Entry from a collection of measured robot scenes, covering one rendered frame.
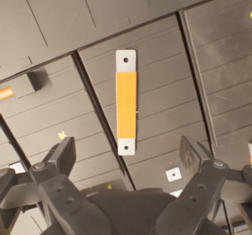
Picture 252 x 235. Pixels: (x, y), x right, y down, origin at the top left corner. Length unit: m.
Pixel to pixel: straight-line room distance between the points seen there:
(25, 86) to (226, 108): 0.28
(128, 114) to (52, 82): 0.11
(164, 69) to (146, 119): 0.07
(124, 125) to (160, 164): 0.09
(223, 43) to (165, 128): 0.14
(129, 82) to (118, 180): 0.17
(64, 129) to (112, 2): 0.18
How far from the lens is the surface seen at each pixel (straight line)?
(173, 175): 0.33
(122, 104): 0.25
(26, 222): 0.41
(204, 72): 0.27
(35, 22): 0.26
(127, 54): 0.24
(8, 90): 0.28
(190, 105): 0.27
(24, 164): 0.34
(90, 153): 0.29
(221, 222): 0.45
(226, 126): 0.31
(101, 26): 0.24
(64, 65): 0.26
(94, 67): 0.25
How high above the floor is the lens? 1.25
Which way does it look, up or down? 73 degrees down
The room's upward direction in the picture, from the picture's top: 178 degrees clockwise
